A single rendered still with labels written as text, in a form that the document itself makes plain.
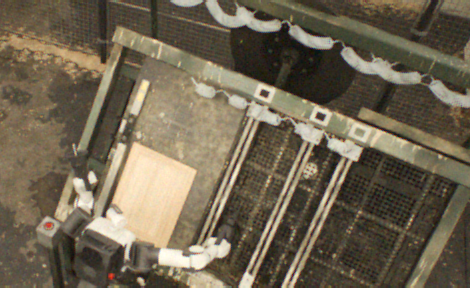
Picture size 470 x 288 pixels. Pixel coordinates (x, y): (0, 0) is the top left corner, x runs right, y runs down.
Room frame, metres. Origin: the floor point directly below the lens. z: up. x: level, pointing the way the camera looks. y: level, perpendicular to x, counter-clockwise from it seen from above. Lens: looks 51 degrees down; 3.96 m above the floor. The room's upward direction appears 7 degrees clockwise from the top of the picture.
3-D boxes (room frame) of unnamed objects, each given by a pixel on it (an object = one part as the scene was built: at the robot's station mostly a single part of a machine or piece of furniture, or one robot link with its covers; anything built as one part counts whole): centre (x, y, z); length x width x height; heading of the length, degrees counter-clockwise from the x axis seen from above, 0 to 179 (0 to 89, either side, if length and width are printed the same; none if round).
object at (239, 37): (2.64, -0.67, 1.85); 0.80 x 0.06 x 0.80; 68
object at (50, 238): (1.82, 0.68, 0.84); 0.12 x 0.12 x 0.18; 68
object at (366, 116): (2.14, -1.38, 1.38); 0.70 x 0.15 x 0.85; 68
